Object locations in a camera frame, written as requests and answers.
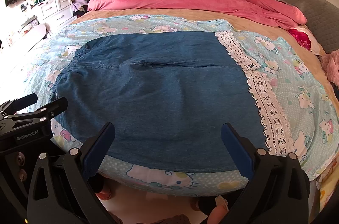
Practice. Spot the grey padded headboard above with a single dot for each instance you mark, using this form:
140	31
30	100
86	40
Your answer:
322	20

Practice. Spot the pink duvet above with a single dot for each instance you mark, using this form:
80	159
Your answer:
267	12

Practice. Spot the pink fluffy cloth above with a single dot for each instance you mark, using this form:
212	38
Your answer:
330	65

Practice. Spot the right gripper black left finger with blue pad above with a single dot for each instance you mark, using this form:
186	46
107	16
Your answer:
60	190

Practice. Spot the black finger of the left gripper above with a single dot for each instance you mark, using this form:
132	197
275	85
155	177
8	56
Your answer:
11	107
50	110

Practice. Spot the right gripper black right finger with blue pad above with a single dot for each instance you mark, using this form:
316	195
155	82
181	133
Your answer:
277	190

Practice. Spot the red floral pillow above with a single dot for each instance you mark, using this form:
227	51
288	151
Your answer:
301	38

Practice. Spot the blue denim pants lace trim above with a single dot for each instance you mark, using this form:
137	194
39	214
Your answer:
168	96

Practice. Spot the person's right hand thumb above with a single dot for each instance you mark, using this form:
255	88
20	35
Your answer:
217	215

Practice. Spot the white drawer chest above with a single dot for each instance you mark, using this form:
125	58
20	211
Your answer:
54	14

